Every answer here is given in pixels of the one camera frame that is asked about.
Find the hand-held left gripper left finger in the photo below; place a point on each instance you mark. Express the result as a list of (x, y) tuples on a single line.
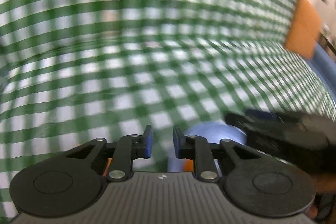
[(149, 142)]

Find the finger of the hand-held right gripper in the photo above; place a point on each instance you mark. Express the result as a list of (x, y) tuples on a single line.
[(262, 120)]

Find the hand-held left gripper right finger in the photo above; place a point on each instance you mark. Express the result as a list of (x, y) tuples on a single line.
[(177, 144)]

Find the light blue plate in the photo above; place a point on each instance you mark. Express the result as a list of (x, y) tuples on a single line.
[(210, 132)]

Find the blue round container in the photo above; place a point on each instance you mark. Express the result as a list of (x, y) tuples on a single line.
[(325, 71)]

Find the green checkered cloth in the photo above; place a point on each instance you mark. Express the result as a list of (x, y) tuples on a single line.
[(131, 43)]

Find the orange cushion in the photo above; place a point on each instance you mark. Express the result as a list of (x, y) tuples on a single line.
[(304, 27)]

